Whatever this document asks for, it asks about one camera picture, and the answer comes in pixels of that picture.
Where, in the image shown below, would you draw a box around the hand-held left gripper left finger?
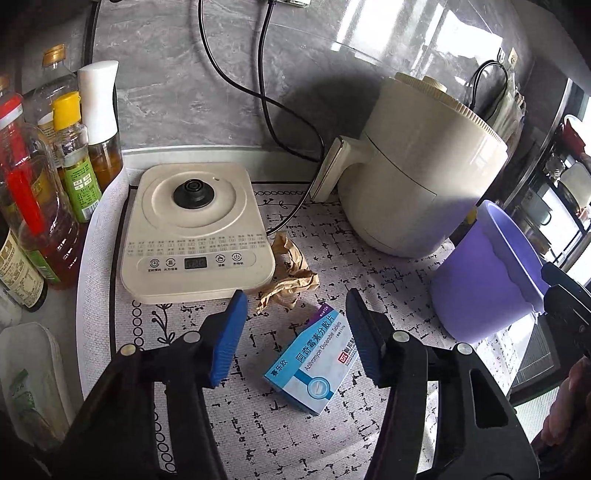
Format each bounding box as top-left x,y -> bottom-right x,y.
51,289 -> 249,480

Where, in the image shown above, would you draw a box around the hanging beige bags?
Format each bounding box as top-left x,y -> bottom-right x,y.
489,76 -> 527,144

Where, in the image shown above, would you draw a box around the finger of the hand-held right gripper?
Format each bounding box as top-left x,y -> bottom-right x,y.
544,286 -> 591,361
541,262 -> 591,315

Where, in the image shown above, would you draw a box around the green printed packet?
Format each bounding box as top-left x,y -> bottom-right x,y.
9,369 -> 40,418

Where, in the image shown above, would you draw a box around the white cup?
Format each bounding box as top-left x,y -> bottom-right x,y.
558,162 -> 591,199

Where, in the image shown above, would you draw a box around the red cap cooking oil bottle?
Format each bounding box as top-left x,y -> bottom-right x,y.
0,92 -> 88,291

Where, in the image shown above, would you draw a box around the yellow cap small bottle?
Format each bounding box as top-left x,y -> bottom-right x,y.
52,91 -> 103,223

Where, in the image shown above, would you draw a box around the person's right hand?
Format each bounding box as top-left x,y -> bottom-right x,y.
531,357 -> 591,462

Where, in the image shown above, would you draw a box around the white cap clear jar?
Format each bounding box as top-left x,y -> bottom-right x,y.
0,288 -> 23,328

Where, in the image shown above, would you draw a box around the cream kettle base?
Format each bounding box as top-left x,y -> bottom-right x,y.
120,162 -> 276,305

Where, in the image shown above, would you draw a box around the crumpled brown paper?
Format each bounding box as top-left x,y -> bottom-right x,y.
256,232 -> 320,315

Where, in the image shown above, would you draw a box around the patterned white table mat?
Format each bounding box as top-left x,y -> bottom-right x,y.
76,182 -> 550,480

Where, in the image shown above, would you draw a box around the blue white medicine box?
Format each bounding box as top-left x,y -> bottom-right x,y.
263,302 -> 361,416

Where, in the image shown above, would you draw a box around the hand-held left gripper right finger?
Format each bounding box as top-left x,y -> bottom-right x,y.
345,288 -> 541,480

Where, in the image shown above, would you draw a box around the white top oil sprayer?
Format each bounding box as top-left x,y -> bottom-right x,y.
78,60 -> 124,195

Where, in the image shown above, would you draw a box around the gold cap clear bottle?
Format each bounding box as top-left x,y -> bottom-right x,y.
25,44 -> 81,134

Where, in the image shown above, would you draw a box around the dark soy sauce bottle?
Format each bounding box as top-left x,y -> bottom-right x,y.
0,222 -> 49,312

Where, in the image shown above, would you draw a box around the red object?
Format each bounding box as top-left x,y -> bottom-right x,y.
562,121 -> 591,155

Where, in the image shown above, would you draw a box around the black power cable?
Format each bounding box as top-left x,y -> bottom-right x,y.
257,0 -> 321,162
198,0 -> 324,234

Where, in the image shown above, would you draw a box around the cream air fryer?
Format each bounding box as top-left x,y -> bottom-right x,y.
310,71 -> 509,258

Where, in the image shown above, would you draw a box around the purple plastic bin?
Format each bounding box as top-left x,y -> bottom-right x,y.
430,200 -> 550,344

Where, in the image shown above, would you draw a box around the white plastic container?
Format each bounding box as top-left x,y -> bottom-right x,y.
0,322 -> 78,453

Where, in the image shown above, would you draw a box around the thin black looped cable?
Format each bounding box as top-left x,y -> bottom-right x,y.
471,60 -> 509,116

